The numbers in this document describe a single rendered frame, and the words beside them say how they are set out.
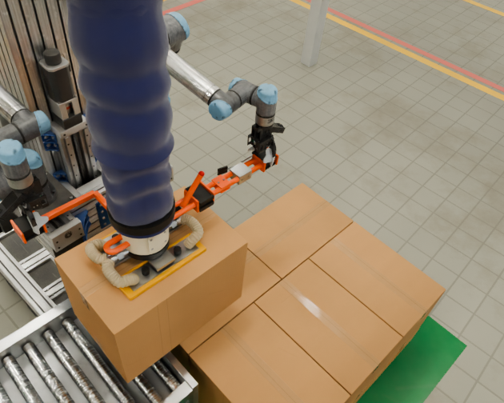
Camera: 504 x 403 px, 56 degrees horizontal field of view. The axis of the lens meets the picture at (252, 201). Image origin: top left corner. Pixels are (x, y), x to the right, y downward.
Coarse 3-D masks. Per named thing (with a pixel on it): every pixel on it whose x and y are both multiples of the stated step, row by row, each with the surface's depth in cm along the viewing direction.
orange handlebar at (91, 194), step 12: (252, 168) 194; (216, 180) 187; (96, 192) 178; (216, 192) 183; (72, 204) 173; (180, 204) 178; (192, 204) 178; (48, 216) 168; (120, 240) 165; (108, 252) 160
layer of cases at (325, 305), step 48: (288, 192) 280; (288, 240) 255; (336, 240) 258; (288, 288) 235; (336, 288) 237; (384, 288) 240; (432, 288) 242; (192, 336) 213; (240, 336) 215; (288, 336) 217; (336, 336) 219; (384, 336) 221; (240, 384) 200; (288, 384) 202; (336, 384) 204
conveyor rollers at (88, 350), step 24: (48, 336) 207; (72, 336) 209; (72, 360) 201; (96, 360) 202; (0, 384) 193; (24, 384) 192; (48, 384) 194; (120, 384) 196; (144, 384) 196; (168, 384) 198
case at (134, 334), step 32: (224, 224) 190; (64, 256) 174; (224, 256) 180; (96, 288) 166; (160, 288) 168; (192, 288) 174; (224, 288) 195; (96, 320) 167; (128, 320) 159; (160, 320) 172; (192, 320) 191; (128, 352) 169; (160, 352) 188
